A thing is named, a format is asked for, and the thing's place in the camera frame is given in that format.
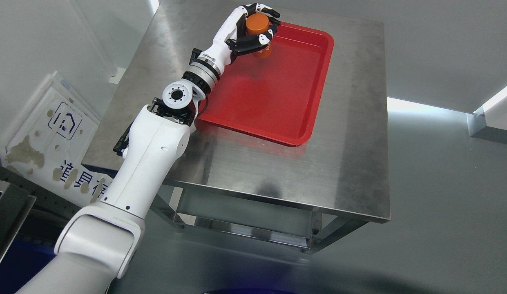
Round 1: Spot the orange cylindrical capacitor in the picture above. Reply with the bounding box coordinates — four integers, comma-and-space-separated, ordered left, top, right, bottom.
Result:
246, 13, 272, 58

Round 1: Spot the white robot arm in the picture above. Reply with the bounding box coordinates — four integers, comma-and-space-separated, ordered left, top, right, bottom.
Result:
18, 49, 223, 294

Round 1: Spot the red plastic tray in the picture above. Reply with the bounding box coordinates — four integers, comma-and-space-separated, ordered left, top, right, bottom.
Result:
197, 22, 334, 147

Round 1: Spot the stainless steel table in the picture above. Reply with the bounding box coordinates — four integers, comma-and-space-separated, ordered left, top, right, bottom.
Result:
81, 0, 392, 255

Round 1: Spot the white sign board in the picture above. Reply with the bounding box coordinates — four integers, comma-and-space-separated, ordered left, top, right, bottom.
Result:
0, 72, 112, 207

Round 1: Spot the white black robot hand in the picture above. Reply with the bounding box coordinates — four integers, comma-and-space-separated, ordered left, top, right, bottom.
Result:
198, 2, 281, 73

